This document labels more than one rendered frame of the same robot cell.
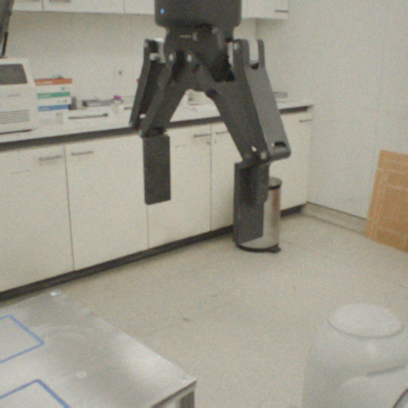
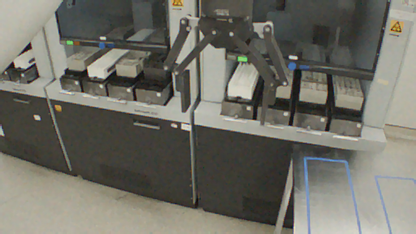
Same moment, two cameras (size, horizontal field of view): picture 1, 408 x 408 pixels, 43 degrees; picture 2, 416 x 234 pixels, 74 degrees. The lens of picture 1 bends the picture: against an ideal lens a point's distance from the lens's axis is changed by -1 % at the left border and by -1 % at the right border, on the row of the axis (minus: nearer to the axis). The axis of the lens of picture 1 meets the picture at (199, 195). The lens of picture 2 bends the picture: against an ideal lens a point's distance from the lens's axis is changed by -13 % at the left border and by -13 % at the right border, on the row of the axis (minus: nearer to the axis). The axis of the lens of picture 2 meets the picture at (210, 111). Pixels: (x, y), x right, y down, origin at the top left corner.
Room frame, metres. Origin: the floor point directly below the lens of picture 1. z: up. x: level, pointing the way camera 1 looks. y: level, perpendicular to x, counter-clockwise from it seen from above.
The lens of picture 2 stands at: (0.83, -0.28, 1.48)
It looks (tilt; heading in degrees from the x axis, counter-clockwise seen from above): 33 degrees down; 145
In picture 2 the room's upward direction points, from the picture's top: straight up
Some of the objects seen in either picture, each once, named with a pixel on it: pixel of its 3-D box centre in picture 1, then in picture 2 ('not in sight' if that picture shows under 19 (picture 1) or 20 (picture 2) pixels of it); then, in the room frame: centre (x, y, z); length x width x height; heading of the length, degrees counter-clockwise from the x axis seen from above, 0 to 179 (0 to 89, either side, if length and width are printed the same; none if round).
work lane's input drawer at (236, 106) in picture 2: not in sight; (250, 76); (-0.23, 0.70, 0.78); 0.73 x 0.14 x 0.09; 129
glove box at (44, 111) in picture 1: (45, 111); not in sight; (3.14, 0.93, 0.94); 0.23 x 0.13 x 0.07; 134
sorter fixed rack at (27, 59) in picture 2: not in sight; (36, 54); (-1.12, -0.20, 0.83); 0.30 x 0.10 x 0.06; 129
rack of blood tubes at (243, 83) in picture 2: not in sight; (245, 78); (-0.14, 0.59, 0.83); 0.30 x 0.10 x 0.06; 129
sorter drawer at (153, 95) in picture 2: not in sight; (175, 67); (-0.54, 0.45, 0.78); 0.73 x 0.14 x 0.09; 129
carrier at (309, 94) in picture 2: not in sight; (313, 95); (0.16, 0.71, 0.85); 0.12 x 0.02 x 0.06; 38
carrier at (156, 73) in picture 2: not in sight; (155, 73); (-0.39, 0.26, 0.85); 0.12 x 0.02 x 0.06; 39
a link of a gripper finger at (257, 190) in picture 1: (266, 174); (174, 75); (0.40, -0.05, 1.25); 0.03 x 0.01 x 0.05; 39
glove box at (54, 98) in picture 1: (48, 98); not in sight; (3.15, 0.91, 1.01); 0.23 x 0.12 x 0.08; 128
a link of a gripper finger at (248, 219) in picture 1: (249, 201); (185, 91); (0.42, -0.04, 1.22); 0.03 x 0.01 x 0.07; 129
